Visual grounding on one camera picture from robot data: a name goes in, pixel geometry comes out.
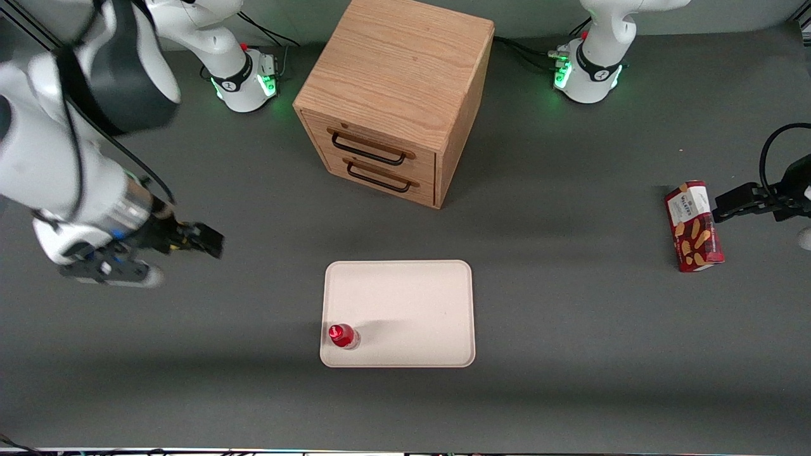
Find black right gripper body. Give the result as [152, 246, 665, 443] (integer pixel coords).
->
[129, 211, 191, 258]

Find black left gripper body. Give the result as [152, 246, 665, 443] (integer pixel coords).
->
[769, 155, 811, 223]

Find red coke bottle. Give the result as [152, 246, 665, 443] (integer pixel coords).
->
[328, 323, 361, 351]

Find beige rectangular tray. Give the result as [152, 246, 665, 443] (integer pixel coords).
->
[319, 260, 476, 369]

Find red cookie box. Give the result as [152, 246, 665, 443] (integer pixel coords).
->
[664, 180, 725, 273]

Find wooden drawer cabinet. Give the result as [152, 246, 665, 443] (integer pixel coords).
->
[293, 0, 495, 210]

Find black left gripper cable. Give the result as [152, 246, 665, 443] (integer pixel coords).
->
[759, 123, 811, 198]

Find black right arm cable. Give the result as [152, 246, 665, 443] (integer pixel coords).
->
[56, 0, 177, 219]

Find wooden drawer short handle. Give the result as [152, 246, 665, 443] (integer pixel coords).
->
[323, 152, 438, 209]

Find wooden drawer long handle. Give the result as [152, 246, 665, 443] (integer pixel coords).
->
[300, 110, 438, 185]

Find black right base cables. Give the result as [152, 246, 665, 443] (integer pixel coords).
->
[237, 9, 306, 82]

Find black base cables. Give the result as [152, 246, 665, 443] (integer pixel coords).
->
[494, 18, 593, 72]
[237, 9, 306, 82]

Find black left base cables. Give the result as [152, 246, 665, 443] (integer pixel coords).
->
[494, 18, 593, 72]

